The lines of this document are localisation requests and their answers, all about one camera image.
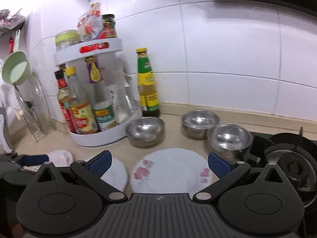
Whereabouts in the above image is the medium white plate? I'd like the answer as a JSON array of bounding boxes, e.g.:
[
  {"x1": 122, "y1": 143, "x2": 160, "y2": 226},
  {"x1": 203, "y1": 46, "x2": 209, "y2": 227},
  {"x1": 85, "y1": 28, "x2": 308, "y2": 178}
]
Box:
[{"x1": 101, "y1": 158, "x2": 129, "y2": 192}]

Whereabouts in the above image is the steel bowl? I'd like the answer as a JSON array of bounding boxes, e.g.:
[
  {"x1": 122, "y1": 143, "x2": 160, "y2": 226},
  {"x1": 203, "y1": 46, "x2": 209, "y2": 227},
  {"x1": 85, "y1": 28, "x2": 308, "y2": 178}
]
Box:
[
  {"x1": 207, "y1": 123, "x2": 253, "y2": 161},
  {"x1": 125, "y1": 117, "x2": 165, "y2": 148},
  {"x1": 181, "y1": 110, "x2": 220, "y2": 139}
]

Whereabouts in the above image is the small white floral dish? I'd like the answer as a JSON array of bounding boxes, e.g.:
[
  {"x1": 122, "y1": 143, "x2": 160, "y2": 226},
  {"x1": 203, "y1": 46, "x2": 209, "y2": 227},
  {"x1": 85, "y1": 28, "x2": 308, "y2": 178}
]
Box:
[{"x1": 23, "y1": 149, "x2": 74, "y2": 172}]

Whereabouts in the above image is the yellow cap oil bottle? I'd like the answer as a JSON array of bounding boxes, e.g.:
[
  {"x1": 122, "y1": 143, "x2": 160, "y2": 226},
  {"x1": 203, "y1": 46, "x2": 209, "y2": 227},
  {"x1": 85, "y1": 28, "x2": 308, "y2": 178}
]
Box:
[{"x1": 65, "y1": 66, "x2": 99, "y2": 134}]

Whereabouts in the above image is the glass pot lid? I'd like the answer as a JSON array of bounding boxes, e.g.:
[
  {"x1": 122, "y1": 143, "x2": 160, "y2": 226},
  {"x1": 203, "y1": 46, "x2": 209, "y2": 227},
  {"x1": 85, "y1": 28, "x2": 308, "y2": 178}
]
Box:
[{"x1": 14, "y1": 72, "x2": 55, "y2": 142}]

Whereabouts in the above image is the green label seasoning jar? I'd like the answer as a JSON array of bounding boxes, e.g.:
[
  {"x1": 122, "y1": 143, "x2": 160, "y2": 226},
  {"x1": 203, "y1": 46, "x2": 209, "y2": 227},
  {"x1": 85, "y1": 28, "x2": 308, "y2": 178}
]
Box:
[{"x1": 93, "y1": 101, "x2": 118, "y2": 131}]

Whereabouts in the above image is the white two-tier spice rack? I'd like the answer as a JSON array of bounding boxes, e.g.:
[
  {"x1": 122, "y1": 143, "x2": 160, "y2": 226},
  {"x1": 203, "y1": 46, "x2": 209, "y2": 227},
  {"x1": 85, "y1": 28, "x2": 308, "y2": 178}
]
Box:
[{"x1": 54, "y1": 38, "x2": 142, "y2": 147}]

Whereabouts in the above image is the black gas stove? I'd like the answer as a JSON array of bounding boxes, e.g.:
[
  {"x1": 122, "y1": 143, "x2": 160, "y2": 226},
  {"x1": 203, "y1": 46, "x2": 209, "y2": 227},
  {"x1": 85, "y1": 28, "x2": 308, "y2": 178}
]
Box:
[{"x1": 243, "y1": 131, "x2": 316, "y2": 208}]

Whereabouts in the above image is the red cap sauce bottle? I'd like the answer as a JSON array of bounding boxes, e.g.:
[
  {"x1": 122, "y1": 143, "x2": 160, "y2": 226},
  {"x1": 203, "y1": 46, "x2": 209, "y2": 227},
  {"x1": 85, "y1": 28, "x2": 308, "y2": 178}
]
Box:
[{"x1": 55, "y1": 69, "x2": 77, "y2": 133}]

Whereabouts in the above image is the clear plastic seasoning bag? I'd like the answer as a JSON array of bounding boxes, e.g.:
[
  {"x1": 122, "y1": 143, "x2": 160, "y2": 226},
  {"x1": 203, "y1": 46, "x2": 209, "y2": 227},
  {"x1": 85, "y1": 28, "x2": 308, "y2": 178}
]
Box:
[{"x1": 107, "y1": 70, "x2": 140, "y2": 124}]

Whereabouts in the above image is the green yellow sauce bottle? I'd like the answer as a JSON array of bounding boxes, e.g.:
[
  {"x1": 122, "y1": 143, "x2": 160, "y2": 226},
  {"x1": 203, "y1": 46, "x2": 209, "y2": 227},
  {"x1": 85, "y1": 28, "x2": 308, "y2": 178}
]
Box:
[{"x1": 136, "y1": 48, "x2": 161, "y2": 117}]

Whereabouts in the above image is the green plastic ladle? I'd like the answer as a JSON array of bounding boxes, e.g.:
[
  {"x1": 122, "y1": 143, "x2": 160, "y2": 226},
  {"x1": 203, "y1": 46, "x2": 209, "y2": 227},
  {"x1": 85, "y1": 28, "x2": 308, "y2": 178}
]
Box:
[{"x1": 2, "y1": 30, "x2": 31, "y2": 85}]

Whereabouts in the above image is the green lid jar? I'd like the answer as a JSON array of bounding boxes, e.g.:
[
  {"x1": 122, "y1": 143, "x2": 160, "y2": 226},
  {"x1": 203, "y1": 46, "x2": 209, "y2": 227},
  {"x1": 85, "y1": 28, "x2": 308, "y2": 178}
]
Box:
[{"x1": 55, "y1": 30, "x2": 80, "y2": 52}]

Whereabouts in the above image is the dark jar red label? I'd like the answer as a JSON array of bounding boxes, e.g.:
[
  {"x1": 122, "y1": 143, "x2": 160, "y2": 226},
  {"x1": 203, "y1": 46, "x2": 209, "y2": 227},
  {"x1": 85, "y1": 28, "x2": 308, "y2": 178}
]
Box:
[{"x1": 98, "y1": 14, "x2": 117, "y2": 39}]

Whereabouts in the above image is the red white plastic bag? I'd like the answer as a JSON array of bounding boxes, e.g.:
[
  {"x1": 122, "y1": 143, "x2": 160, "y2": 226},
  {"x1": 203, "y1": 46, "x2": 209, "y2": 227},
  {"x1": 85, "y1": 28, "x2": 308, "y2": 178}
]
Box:
[{"x1": 77, "y1": 2, "x2": 103, "y2": 42}]

